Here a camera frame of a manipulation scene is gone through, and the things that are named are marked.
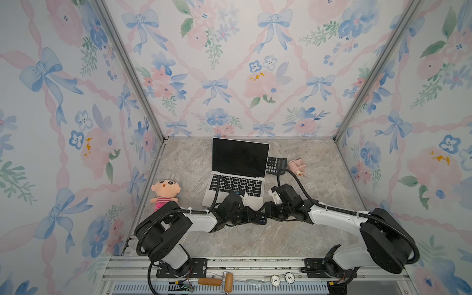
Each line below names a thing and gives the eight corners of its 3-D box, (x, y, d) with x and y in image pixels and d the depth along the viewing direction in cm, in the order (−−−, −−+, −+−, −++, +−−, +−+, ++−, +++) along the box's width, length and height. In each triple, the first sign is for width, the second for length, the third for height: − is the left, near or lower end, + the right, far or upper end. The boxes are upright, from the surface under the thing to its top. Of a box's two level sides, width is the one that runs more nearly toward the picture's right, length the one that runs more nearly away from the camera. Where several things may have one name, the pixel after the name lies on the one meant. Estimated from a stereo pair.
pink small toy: (295, 179, 103) (298, 173, 99) (286, 167, 108) (288, 161, 104) (307, 174, 105) (310, 168, 101) (298, 163, 111) (300, 157, 106)
